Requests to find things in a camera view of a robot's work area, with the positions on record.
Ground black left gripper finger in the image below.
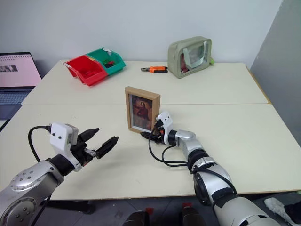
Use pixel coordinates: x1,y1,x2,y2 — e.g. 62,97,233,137
95,136,119,159
79,128,100,143

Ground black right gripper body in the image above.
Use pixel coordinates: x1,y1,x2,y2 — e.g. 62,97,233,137
150,119,166,145

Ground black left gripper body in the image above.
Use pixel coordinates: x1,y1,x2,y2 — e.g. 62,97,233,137
70,134,97,167

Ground wooden picture frame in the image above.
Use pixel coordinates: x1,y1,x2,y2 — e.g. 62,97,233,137
124,86,161,134

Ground red plastic storage bin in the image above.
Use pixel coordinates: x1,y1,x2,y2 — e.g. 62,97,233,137
63,55,109,87

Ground green plastic storage bin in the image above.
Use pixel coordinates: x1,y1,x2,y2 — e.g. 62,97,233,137
85,47,127,77

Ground small parts in green bin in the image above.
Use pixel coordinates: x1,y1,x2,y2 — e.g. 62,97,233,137
102,59,116,69

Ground dark rounded shape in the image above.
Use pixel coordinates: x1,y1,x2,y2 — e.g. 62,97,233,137
180,205,203,226
122,210,151,226

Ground olive clear zip pouch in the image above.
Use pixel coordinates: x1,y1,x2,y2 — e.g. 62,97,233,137
167,35,213,80

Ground open laptop computer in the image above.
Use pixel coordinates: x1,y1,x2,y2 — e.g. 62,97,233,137
0,52,43,133

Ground white crumpled cloth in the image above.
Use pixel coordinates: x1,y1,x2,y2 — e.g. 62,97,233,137
263,197,301,223

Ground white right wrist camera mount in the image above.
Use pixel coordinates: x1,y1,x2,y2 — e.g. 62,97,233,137
155,110,175,145

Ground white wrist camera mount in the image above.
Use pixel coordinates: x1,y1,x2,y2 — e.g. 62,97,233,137
49,122,83,173
155,110,175,145

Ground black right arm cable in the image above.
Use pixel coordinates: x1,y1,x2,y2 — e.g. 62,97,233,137
148,131,238,195

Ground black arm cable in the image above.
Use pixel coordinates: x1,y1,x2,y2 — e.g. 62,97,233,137
28,126,52,163
148,131,238,195

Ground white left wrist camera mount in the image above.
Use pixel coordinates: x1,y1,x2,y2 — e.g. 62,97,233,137
49,122,83,173

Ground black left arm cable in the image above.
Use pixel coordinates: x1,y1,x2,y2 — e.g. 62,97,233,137
28,126,52,163

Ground orange handled pliers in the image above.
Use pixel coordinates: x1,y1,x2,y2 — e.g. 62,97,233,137
140,65,169,74

